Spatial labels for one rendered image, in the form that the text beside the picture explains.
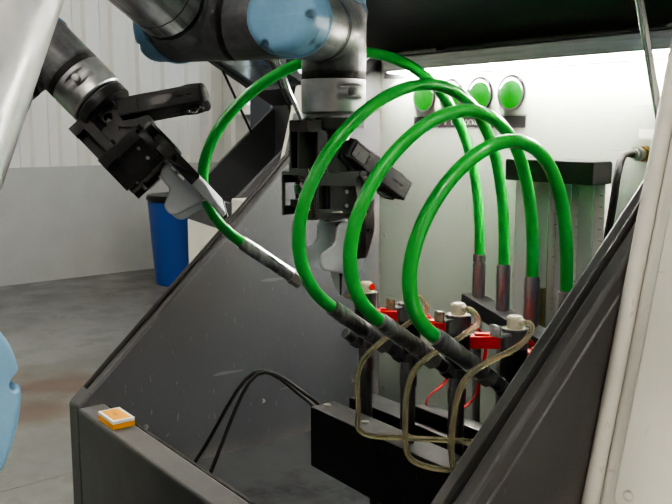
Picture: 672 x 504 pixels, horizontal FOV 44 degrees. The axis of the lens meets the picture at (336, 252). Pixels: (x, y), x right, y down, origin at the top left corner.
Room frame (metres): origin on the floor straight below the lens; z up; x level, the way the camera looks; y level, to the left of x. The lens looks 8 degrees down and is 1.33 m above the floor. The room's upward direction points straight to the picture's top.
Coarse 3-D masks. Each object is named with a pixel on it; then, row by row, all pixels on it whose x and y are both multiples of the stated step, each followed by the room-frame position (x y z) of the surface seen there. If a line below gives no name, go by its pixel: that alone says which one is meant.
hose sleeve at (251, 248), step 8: (248, 240) 1.06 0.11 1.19; (240, 248) 1.05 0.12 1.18; (248, 248) 1.05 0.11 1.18; (256, 248) 1.06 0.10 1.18; (256, 256) 1.06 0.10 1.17; (264, 256) 1.06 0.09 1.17; (272, 256) 1.06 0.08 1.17; (264, 264) 1.06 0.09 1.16; (272, 264) 1.06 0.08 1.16; (280, 264) 1.06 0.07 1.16; (288, 264) 1.07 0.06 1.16; (280, 272) 1.07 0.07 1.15; (288, 272) 1.07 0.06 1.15
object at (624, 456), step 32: (640, 224) 0.75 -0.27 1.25; (640, 256) 0.74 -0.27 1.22; (640, 288) 0.74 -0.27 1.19; (640, 320) 0.73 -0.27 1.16; (640, 352) 0.72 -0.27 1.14; (608, 384) 0.73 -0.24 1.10; (640, 384) 0.71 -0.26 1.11; (608, 416) 0.72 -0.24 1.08; (640, 416) 0.70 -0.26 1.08; (608, 448) 0.72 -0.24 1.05; (640, 448) 0.69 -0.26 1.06; (608, 480) 0.71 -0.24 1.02; (640, 480) 0.68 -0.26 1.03
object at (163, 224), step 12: (168, 192) 7.43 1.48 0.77; (156, 204) 7.00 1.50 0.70; (156, 216) 7.01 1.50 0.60; (168, 216) 6.96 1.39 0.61; (156, 228) 7.03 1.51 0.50; (168, 228) 6.97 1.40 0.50; (180, 228) 6.96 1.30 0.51; (156, 240) 7.04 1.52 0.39; (168, 240) 6.98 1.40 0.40; (180, 240) 6.97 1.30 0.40; (156, 252) 7.06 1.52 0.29; (168, 252) 6.99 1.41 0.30; (180, 252) 6.97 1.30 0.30; (156, 264) 7.08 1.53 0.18; (168, 264) 6.99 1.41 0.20; (180, 264) 6.98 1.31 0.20; (156, 276) 7.11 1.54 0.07; (168, 276) 7.00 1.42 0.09
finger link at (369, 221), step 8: (368, 208) 0.97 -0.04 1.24; (368, 216) 0.97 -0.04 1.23; (368, 224) 0.97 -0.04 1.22; (360, 232) 0.97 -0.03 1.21; (368, 232) 0.97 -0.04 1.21; (360, 240) 0.98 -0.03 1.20; (368, 240) 0.97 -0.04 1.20; (360, 248) 0.98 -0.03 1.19; (368, 248) 0.98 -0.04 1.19; (360, 256) 0.98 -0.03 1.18
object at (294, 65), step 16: (368, 48) 1.10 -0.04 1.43; (288, 64) 1.07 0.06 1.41; (400, 64) 1.11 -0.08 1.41; (416, 64) 1.11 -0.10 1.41; (272, 80) 1.06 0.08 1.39; (240, 96) 1.06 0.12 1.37; (448, 96) 1.12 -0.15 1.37; (224, 112) 1.05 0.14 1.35; (224, 128) 1.05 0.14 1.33; (464, 128) 1.13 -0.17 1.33; (208, 144) 1.04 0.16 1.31; (464, 144) 1.13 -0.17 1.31; (208, 160) 1.04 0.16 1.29; (480, 192) 1.14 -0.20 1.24; (208, 208) 1.04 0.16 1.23; (480, 208) 1.13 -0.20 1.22; (224, 224) 1.05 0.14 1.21; (480, 224) 1.14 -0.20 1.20; (240, 240) 1.05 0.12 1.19; (480, 240) 1.14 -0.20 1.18; (480, 256) 1.13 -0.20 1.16
